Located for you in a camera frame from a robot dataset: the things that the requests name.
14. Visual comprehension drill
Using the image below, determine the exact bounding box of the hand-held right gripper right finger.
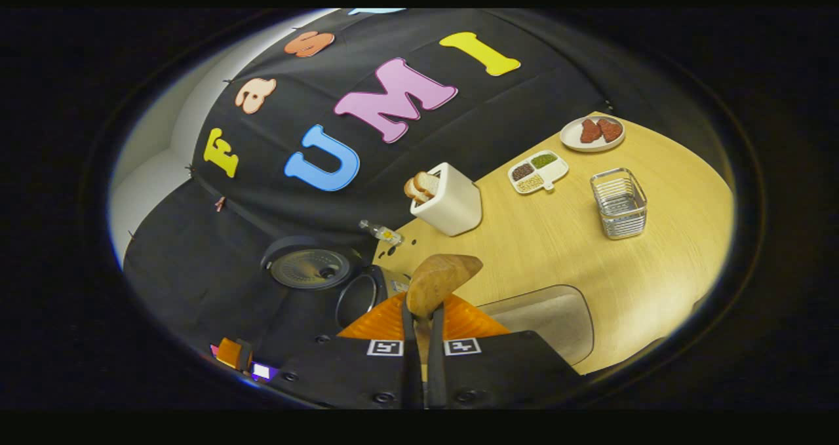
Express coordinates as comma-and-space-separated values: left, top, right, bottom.
426, 294, 587, 410

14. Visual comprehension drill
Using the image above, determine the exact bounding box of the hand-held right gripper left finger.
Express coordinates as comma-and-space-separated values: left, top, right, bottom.
272, 292, 421, 410

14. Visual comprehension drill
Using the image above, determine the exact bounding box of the wooden spoon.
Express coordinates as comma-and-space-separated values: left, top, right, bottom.
406, 254, 484, 408

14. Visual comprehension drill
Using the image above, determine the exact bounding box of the dark grey rice cooker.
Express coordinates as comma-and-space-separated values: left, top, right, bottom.
261, 237, 412, 333

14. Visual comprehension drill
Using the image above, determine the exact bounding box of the metal wire chopstick holder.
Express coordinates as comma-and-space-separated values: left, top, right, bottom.
589, 167, 648, 240

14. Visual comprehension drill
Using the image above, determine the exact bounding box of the clear plastic tray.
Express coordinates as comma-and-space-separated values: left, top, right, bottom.
478, 284, 595, 367

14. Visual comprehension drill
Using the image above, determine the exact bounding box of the small glass bottle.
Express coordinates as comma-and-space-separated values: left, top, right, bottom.
359, 220, 404, 246

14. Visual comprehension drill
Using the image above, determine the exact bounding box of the white toaster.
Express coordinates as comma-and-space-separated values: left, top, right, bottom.
410, 162, 483, 237

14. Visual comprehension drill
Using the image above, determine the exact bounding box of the white divided dish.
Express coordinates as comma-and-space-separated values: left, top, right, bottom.
507, 150, 570, 195

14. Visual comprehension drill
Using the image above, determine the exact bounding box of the black backdrop cloth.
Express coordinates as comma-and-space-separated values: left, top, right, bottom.
121, 9, 722, 374

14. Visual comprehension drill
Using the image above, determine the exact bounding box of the round white plate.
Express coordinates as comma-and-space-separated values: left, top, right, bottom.
560, 115, 626, 153

